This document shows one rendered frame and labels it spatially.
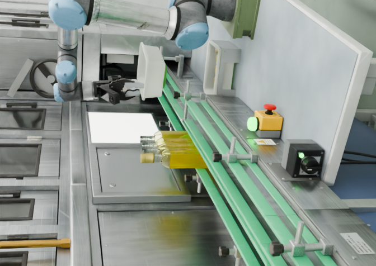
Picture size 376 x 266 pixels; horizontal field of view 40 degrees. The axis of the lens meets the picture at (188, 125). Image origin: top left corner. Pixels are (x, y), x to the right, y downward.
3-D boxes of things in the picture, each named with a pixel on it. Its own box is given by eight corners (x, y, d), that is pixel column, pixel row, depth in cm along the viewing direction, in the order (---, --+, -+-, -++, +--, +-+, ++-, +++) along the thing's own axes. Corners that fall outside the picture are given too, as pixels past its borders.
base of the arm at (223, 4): (229, -27, 193) (203, -29, 192) (239, -11, 182) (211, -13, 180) (222, 11, 202) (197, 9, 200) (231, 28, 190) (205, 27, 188)
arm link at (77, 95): (53, 94, 201) (55, 107, 208) (82, 91, 203) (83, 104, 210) (52, 77, 205) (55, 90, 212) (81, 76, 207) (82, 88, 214)
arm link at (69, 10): (211, 1, 183) (52, -32, 164) (216, 34, 175) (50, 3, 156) (198, 24, 192) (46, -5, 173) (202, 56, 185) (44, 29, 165)
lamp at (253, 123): (253, 128, 167) (244, 128, 167) (255, 114, 166) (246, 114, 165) (258, 133, 163) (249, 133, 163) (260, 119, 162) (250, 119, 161)
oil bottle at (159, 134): (205, 144, 204) (151, 143, 199) (206, 130, 202) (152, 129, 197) (208, 149, 198) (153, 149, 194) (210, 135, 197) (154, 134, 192)
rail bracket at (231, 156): (254, 158, 152) (210, 158, 149) (258, 134, 149) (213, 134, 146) (259, 164, 148) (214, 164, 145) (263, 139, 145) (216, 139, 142)
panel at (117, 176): (153, 118, 266) (85, 116, 258) (153, 112, 265) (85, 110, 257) (191, 202, 183) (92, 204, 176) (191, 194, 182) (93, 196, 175)
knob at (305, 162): (315, 172, 137) (320, 177, 134) (299, 172, 136) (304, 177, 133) (318, 156, 136) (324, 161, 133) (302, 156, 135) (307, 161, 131)
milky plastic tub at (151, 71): (160, 41, 215) (140, 39, 212) (170, 62, 195) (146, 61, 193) (156, 79, 223) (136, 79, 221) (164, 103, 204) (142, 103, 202)
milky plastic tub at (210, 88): (221, 91, 227) (202, 90, 225) (228, 39, 219) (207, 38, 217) (233, 103, 211) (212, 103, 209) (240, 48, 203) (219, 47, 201)
